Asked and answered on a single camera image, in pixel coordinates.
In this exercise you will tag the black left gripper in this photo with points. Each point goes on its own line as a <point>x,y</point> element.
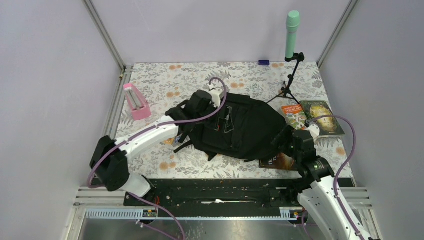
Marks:
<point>211,106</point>

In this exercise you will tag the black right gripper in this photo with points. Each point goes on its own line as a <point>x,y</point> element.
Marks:
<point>288,135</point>

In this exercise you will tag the black student backpack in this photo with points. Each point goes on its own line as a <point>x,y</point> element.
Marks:
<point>244,129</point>

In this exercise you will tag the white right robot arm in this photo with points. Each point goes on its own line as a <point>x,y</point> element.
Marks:
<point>317,190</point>

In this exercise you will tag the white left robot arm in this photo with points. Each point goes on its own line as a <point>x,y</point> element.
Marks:
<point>111,158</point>

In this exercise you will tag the Three Days To See book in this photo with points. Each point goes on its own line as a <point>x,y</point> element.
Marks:
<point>279,162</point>

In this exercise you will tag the Evelyn Waugh paperback book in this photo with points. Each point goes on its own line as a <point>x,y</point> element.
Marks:
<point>294,115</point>

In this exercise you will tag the green fantasy cover book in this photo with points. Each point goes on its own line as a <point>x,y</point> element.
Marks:
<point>329,126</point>

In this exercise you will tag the floral patterned table mat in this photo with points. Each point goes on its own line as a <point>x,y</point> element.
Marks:
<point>165,85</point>

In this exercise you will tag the small orange notebook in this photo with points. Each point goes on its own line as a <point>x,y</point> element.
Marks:
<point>170,141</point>

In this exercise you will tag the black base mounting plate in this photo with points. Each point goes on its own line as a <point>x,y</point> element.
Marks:
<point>223,198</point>

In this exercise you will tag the pink metronome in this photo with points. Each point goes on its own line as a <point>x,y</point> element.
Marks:
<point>139,107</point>

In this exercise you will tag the small blue box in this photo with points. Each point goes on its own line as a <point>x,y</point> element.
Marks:
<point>263,62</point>

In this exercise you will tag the black microphone tripod stand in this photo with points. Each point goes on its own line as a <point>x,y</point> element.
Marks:
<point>286,92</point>

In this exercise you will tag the mint green microphone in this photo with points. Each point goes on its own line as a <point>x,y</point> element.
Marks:
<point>292,25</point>

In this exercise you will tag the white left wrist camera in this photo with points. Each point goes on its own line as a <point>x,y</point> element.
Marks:
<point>215,94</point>

